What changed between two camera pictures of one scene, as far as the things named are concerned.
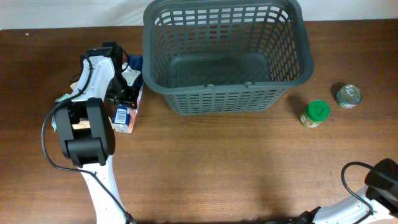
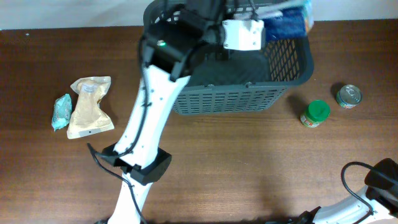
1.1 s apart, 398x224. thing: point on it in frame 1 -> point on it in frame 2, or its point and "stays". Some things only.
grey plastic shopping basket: [207, 56] stays
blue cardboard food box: [124, 116] -> [295, 22]
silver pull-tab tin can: [348, 96] stays
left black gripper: [129, 99] -> [219, 54]
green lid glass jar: [316, 112] stays
